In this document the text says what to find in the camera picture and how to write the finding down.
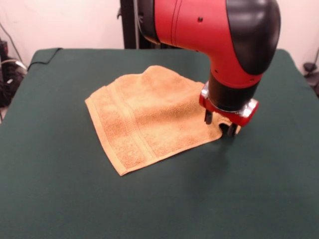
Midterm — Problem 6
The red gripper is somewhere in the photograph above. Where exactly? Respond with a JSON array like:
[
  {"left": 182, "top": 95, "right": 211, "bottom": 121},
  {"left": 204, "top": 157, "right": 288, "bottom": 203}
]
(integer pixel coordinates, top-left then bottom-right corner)
[{"left": 198, "top": 97, "right": 260, "bottom": 137}]

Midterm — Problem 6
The orange terry towel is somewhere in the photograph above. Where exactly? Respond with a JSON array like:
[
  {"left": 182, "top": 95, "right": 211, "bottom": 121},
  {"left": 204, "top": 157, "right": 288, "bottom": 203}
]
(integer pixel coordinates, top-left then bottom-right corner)
[{"left": 84, "top": 65, "right": 241, "bottom": 177}]

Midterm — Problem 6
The grey black stand base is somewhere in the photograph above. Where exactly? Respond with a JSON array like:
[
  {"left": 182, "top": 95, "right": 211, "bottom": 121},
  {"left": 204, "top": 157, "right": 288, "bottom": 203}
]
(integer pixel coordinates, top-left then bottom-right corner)
[{"left": 303, "top": 47, "right": 319, "bottom": 98}]

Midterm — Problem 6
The dark green table cloth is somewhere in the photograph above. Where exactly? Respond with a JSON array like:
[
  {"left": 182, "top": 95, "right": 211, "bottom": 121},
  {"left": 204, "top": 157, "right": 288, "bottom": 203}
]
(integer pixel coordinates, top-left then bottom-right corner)
[{"left": 0, "top": 47, "right": 319, "bottom": 239}]

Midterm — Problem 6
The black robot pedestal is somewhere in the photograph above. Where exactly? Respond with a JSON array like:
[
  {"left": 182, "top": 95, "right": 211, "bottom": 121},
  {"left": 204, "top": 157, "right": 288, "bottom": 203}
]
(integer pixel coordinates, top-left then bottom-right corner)
[{"left": 117, "top": 0, "right": 162, "bottom": 49}]

